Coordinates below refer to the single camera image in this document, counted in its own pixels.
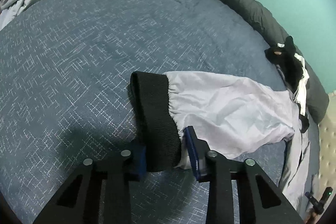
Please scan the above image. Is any grey zip jacket black collar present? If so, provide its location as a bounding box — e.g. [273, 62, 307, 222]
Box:
[130, 71, 310, 210]

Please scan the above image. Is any person's right hand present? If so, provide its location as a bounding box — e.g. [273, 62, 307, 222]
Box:
[304, 208, 319, 224]

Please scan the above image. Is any cream tufted headboard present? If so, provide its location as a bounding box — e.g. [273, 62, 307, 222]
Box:
[318, 91, 336, 199]

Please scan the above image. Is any dark grey rolled duvet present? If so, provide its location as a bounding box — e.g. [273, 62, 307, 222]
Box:
[183, 0, 330, 125]

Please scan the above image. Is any black garment with white stripe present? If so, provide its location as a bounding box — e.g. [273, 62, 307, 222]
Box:
[264, 36, 309, 133]

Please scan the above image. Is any blue patterned bed cover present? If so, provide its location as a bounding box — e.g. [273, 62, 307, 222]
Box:
[0, 0, 320, 224]

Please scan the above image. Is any black camera box green light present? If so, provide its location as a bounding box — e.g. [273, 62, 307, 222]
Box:
[320, 186, 333, 205]

